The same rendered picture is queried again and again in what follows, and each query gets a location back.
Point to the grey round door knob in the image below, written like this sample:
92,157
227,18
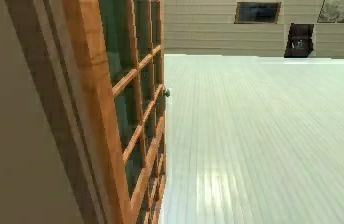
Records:
167,92

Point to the orange wooden glass-pane door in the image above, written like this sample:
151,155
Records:
93,86

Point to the dark framed wall picture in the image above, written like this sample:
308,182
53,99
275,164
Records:
257,12

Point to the pale grey wall picture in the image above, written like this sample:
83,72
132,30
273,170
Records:
336,10

